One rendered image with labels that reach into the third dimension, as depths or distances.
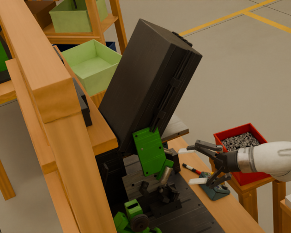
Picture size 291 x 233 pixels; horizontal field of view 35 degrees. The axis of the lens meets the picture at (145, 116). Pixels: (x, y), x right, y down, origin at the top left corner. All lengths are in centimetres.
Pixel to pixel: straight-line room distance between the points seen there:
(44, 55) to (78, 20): 342
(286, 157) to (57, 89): 86
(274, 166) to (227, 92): 301
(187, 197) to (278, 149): 68
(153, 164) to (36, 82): 109
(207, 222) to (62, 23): 308
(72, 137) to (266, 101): 344
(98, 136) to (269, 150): 58
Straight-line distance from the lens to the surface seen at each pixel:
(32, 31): 133
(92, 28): 450
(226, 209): 209
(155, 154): 203
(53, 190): 179
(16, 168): 425
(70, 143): 110
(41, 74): 107
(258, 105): 437
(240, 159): 164
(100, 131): 154
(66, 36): 467
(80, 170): 115
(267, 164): 162
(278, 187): 246
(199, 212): 209
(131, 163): 241
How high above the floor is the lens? 238
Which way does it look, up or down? 33 degrees down
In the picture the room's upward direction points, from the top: 12 degrees counter-clockwise
